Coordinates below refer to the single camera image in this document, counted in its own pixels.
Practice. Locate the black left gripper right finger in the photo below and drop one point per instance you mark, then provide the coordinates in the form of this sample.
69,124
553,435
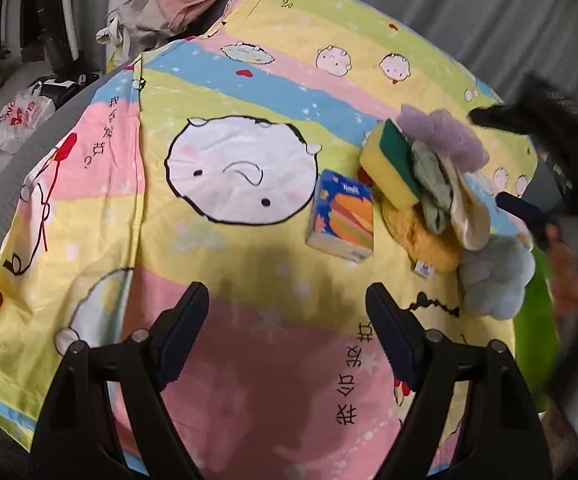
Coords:
500,436

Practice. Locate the cream yellow towel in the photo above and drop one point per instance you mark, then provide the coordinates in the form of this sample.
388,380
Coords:
469,216

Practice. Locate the grey curtain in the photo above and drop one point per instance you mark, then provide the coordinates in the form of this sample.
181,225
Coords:
499,41

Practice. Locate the pile of pink beige clothes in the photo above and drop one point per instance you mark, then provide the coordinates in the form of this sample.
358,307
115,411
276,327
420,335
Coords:
140,25

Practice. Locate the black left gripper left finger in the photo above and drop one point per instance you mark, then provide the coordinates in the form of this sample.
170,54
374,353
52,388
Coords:
76,436

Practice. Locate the white red plastic bag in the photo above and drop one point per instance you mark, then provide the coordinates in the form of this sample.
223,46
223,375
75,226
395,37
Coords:
21,116

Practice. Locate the orange round fluffy cloth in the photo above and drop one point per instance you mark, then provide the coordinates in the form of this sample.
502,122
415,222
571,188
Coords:
408,228

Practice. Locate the tissue pack with burger print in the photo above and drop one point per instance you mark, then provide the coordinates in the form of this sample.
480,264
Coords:
342,217

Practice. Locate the yellow green dish sponge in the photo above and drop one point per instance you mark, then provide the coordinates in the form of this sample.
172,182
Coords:
386,159

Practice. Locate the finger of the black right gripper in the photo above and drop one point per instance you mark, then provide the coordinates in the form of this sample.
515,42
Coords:
509,118
521,209

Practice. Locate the light blue plush elephant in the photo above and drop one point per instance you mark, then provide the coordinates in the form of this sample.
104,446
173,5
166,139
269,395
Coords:
494,277

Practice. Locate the green cardboard box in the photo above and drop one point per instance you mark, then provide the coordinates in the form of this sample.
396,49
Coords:
537,340

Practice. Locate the purple mesh bath sponge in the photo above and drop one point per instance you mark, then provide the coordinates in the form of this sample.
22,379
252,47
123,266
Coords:
445,135

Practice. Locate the grey green small cloth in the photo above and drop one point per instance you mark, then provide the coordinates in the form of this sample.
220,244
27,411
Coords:
437,196

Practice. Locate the colourful cartoon bed sheet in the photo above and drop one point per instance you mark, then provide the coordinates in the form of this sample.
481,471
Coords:
198,162

